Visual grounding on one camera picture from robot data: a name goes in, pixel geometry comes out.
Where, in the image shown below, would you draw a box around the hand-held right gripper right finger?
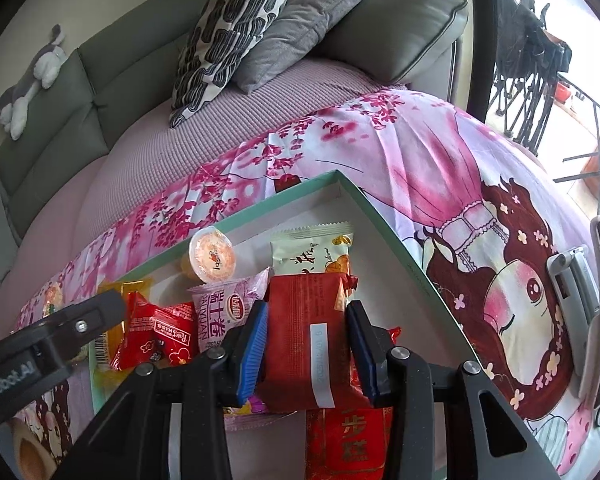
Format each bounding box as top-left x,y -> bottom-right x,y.
344,300 -> 556,480

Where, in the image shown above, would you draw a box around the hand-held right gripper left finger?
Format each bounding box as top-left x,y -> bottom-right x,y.
52,300 -> 272,480

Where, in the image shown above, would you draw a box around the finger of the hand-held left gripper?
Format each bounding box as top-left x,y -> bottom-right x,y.
40,289 -> 129,361

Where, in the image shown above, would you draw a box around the dark red snack packet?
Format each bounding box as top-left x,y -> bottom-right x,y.
256,271 -> 353,410

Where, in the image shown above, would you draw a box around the shiny red snack packet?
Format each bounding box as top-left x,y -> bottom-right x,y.
151,301 -> 198,367
109,291 -> 170,372

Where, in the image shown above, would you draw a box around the pink cake roll packet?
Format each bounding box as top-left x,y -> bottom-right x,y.
186,266 -> 272,357

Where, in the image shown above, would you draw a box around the yellow snack packet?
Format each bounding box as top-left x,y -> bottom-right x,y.
94,279 -> 154,363

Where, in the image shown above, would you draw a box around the pale purple snack packet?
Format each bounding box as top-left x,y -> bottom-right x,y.
224,394 -> 308,433

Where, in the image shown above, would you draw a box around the red packet with gold print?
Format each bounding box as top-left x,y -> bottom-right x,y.
304,327 -> 398,480

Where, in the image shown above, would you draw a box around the teal rimmed cardboard box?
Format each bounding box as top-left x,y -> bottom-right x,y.
87,169 -> 483,413

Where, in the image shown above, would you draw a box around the orange jelly cup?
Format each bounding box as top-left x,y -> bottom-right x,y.
188,226 -> 239,282

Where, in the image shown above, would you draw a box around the cream snack packet orange print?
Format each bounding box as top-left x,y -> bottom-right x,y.
269,221 -> 356,281

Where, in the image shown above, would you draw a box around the orange red snack packet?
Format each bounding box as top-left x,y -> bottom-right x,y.
334,274 -> 362,313

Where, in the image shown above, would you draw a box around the pink sofa cover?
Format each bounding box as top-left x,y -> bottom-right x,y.
0,55 -> 396,361

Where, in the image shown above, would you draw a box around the printed blanket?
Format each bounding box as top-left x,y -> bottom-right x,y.
10,87 -> 600,480

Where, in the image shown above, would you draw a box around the grey and white plush toy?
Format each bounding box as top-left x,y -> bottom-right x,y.
0,24 -> 67,141

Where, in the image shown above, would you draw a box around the grey sofa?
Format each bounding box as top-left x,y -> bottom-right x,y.
0,0 -> 470,281

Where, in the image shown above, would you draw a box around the black and white patterned pillow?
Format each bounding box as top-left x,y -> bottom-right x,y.
169,0 -> 292,130

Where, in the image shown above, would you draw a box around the black balcony railing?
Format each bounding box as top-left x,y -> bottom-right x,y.
485,72 -> 600,213

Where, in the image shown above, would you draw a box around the grey pillow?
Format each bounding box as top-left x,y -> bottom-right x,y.
232,0 -> 385,95

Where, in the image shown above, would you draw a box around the folded black chairs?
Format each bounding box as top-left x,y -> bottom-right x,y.
492,0 -> 573,136

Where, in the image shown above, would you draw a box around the dark door frame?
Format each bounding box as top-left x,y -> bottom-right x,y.
466,0 -> 508,123

